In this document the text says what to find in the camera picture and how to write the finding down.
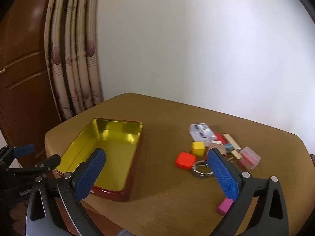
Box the red gold toffee tin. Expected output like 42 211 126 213
56 118 143 202

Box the red rectangular block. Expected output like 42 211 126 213
215 133 227 145

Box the brown wooden door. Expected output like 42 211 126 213
1 0 60 166

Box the silver metal ring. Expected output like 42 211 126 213
191 160 215 179

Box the pink rectangular block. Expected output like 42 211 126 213
217 198 234 216

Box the clear plastic labelled box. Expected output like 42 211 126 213
189 123 217 147

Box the orange-red rounded square case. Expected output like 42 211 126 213
175 152 196 170

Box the white cube block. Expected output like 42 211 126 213
210 141 225 148

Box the beige patterned curtain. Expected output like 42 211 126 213
44 0 103 121

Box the gold metallic long box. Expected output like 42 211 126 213
223 133 241 151

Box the clear pink small box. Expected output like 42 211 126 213
239 147 261 170

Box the pink red cosmetic carton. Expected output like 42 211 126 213
208 143 227 156

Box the small gold foil box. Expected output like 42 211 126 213
231 150 243 160

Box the blue patterned small box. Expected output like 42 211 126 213
224 143 234 153

